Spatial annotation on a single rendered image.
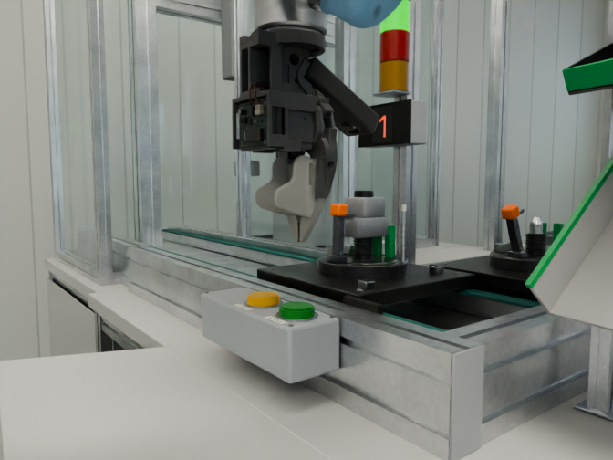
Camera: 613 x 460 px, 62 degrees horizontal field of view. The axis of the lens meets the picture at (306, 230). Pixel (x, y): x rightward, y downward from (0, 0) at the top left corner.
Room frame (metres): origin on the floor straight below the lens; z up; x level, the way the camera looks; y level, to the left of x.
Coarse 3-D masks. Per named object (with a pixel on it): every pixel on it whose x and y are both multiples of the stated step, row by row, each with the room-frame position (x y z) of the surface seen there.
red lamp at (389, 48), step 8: (384, 32) 0.88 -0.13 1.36; (392, 32) 0.87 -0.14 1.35; (400, 32) 0.87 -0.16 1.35; (408, 32) 0.88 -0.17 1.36; (384, 40) 0.88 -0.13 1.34; (392, 40) 0.87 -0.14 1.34; (400, 40) 0.87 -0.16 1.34; (408, 40) 0.88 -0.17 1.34; (384, 48) 0.88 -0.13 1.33; (392, 48) 0.87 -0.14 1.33; (400, 48) 0.87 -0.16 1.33; (408, 48) 0.88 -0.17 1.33; (384, 56) 0.88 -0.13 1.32; (392, 56) 0.87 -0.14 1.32; (400, 56) 0.87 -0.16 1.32; (408, 56) 0.88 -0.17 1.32
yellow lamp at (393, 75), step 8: (384, 64) 0.88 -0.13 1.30; (392, 64) 0.87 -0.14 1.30; (400, 64) 0.87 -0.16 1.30; (408, 64) 0.88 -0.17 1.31; (384, 72) 0.88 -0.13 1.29; (392, 72) 0.87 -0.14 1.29; (400, 72) 0.87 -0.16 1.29; (408, 72) 0.88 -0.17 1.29; (384, 80) 0.88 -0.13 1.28; (392, 80) 0.87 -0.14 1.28; (400, 80) 0.87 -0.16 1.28; (408, 80) 0.88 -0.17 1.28; (384, 88) 0.88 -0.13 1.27; (392, 88) 0.87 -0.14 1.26; (400, 88) 0.87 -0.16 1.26; (408, 88) 0.88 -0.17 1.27
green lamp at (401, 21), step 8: (408, 0) 0.88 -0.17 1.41; (400, 8) 0.87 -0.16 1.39; (408, 8) 0.88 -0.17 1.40; (392, 16) 0.87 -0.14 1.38; (400, 16) 0.87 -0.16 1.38; (408, 16) 0.88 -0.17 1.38; (384, 24) 0.88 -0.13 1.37; (392, 24) 0.87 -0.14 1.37; (400, 24) 0.87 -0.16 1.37; (408, 24) 0.88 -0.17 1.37
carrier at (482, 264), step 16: (544, 224) 0.85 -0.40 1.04; (560, 224) 0.83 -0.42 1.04; (528, 240) 0.82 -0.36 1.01; (544, 240) 0.81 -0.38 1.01; (480, 256) 0.93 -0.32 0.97; (496, 256) 0.81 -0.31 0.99; (512, 256) 0.79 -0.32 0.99; (528, 256) 0.80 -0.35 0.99; (480, 272) 0.77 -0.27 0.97; (496, 272) 0.77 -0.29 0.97; (512, 272) 0.77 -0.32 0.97; (528, 272) 0.76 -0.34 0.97; (512, 288) 0.73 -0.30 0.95; (528, 288) 0.71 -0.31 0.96
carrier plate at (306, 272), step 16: (272, 272) 0.77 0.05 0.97; (288, 272) 0.77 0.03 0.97; (304, 272) 0.77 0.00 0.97; (416, 272) 0.77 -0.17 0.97; (448, 272) 0.77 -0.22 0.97; (464, 272) 0.77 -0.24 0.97; (304, 288) 0.70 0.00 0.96; (320, 288) 0.67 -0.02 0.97; (336, 288) 0.65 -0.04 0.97; (352, 288) 0.65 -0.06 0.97; (384, 288) 0.65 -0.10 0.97; (400, 288) 0.66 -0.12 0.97; (416, 288) 0.68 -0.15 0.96; (432, 288) 0.70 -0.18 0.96; (448, 288) 0.72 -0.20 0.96; (464, 288) 0.74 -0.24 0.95; (384, 304) 0.64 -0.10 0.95
